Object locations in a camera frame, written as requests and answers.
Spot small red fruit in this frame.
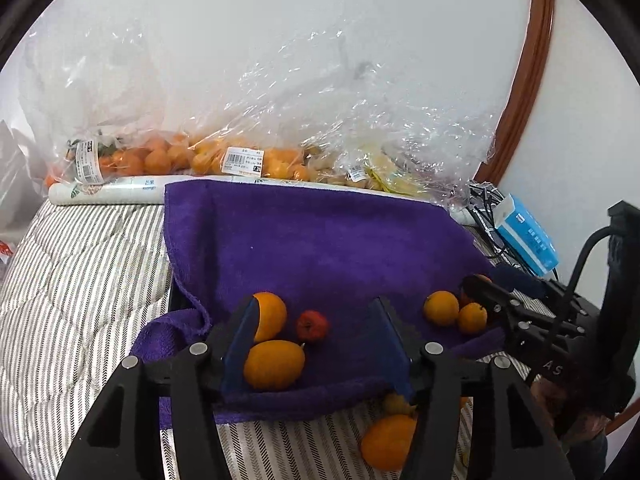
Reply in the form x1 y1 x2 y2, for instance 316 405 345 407
296 310 331 345

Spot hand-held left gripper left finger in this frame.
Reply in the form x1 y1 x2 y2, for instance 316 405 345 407
55 294 261 480

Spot blue tissue packet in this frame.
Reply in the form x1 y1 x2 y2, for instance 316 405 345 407
495 194 560 277

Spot white printed paper roll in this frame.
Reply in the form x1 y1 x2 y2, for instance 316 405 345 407
47 174 477 227

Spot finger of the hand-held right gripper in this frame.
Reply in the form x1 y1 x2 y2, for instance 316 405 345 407
461 274 587 357
492 266 601 322

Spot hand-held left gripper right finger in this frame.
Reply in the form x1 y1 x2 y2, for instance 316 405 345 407
362 296 577 480

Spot purple towel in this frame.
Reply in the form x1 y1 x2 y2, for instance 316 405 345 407
131 180 506 423

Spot small round orange tangerine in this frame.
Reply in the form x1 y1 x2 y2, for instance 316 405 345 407
458 302 488 335
423 290 460 327

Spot clear plastic bag with tangerines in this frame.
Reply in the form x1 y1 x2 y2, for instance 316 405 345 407
20 20 201 188

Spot black cable bundle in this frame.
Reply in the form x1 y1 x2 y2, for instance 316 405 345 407
465 180 563 283

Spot clear plastic bag, yellow fruits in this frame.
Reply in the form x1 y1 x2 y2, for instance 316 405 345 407
310 85 501 213

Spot small yellow fruit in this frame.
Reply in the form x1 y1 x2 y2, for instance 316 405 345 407
382 393 417 417

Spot striped grey white blanket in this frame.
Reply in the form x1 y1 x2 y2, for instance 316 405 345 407
0 196 551 480

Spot person's right hand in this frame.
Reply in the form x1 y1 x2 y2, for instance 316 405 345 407
530 376 617 456

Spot white plastic bag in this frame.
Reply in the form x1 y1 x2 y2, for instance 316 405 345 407
0 119 51 233

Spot brown wooden frame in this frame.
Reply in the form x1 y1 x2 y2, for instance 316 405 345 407
472 0 557 187

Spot clear plastic bag with kumquats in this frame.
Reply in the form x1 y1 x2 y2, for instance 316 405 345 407
170 25 381 183

